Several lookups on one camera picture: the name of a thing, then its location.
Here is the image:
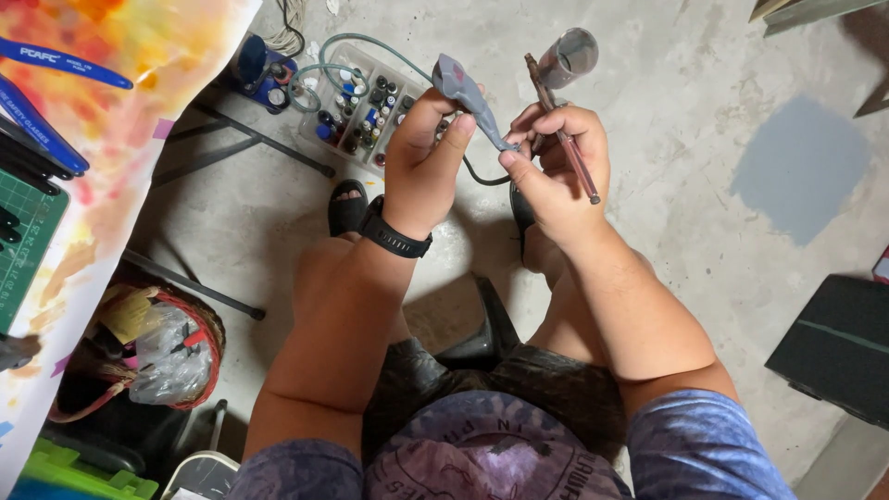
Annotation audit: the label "person's right hand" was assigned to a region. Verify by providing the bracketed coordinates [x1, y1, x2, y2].
[498, 103, 613, 252]

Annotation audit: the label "person's left hand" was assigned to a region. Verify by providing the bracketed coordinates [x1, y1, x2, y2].
[381, 87, 480, 238]

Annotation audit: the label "gray model figure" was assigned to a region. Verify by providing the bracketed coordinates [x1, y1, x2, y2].
[431, 53, 521, 153]

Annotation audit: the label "airbrush with metal cup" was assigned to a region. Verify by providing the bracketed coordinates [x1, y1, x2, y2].
[524, 27, 602, 206]

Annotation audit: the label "black sandal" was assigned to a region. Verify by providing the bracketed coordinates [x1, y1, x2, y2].
[508, 181, 538, 263]
[327, 178, 369, 238]

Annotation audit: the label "black smartwatch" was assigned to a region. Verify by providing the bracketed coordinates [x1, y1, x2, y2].
[357, 195, 433, 260]

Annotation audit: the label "clear tray of paint bottles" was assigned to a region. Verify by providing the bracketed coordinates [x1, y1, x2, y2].
[299, 42, 454, 172]

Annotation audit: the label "person's left leg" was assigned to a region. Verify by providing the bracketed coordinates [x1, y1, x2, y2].
[291, 231, 412, 348]

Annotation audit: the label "person's leg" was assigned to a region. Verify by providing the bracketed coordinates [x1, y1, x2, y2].
[291, 231, 412, 348]
[522, 242, 655, 370]

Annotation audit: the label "person's right leg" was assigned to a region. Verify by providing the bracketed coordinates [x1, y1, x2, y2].
[522, 242, 655, 370]

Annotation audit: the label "black folding table legs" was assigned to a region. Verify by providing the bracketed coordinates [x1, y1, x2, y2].
[119, 103, 337, 322]

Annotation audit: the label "blue air compressor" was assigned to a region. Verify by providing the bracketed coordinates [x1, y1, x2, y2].
[231, 32, 301, 113]

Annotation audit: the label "black stool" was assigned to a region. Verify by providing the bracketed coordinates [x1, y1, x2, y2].
[433, 274, 522, 371]

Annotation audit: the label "person's dark shorts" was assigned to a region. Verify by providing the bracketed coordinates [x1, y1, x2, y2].
[360, 336, 630, 468]

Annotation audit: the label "red-rimmed wicker basket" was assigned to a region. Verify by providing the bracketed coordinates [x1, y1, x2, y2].
[47, 281, 227, 425]

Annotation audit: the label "person's purple printed shirt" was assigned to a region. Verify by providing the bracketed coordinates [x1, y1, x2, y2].
[228, 388, 797, 500]

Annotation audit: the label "wooden boards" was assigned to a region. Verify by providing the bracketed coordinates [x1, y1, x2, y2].
[748, 0, 889, 40]

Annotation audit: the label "paint-stained paper sheet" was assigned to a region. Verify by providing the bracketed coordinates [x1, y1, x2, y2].
[0, 0, 264, 481]

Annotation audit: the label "clear plastic bag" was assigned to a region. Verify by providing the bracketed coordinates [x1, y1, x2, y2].
[128, 301, 213, 406]

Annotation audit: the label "black box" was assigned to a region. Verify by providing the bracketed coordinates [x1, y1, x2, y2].
[763, 274, 889, 432]

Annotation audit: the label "white bucket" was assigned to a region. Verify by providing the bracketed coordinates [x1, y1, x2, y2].
[159, 399, 241, 500]

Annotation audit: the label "green cutting mat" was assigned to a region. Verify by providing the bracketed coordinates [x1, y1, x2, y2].
[0, 167, 71, 335]

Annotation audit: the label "black bin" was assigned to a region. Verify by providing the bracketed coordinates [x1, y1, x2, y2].
[40, 374, 176, 476]

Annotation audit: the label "green plastic crate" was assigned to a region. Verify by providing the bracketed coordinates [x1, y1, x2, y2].
[7, 437, 161, 500]

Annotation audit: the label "teal air hose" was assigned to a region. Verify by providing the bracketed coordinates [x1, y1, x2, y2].
[287, 32, 515, 188]

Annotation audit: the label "white cable bundle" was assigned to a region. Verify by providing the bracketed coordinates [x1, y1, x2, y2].
[263, 0, 311, 58]

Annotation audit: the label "blue-handled pliers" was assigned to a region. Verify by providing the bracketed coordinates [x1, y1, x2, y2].
[0, 72, 92, 176]
[0, 35, 135, 92]

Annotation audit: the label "black-handled tools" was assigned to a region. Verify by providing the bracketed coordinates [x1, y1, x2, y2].
[0, 114, 75, 197]

